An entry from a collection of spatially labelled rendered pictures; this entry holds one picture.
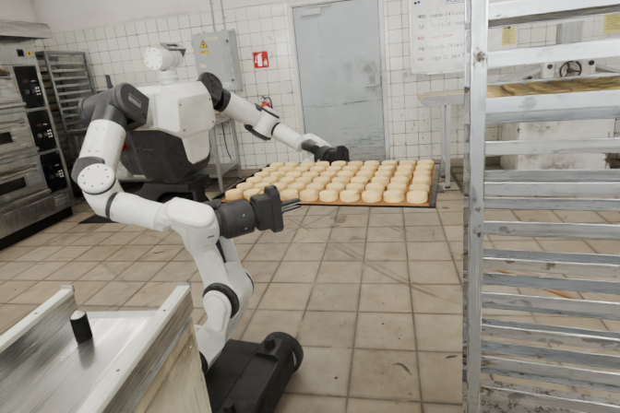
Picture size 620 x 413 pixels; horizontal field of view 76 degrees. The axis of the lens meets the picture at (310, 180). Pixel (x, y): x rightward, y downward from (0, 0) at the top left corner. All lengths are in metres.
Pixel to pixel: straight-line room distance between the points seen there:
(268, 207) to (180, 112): 0.46
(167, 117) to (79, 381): 0.72
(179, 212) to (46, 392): 0.40
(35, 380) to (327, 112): 4.48
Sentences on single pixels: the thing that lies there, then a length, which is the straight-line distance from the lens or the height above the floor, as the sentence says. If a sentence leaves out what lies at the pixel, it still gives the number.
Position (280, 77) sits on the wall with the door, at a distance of 5.11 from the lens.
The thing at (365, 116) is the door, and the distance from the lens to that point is 5.02.
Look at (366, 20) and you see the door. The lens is 5.00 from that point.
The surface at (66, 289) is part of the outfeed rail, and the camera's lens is 1.12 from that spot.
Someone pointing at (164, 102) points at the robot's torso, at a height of 1.28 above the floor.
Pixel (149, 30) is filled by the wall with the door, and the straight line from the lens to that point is 5.79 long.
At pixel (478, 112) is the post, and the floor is 1.22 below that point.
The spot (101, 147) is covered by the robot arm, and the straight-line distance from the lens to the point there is 1.12.
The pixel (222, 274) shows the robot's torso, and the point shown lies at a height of 0.68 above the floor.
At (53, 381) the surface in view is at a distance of 0.94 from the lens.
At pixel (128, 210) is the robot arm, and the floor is 1.07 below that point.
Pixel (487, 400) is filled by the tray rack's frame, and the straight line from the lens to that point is 1.73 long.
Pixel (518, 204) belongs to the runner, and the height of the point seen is 0.87.
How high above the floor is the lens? 1.34
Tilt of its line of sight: 16 degrees down
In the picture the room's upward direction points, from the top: 6 degrees counter-clockwise
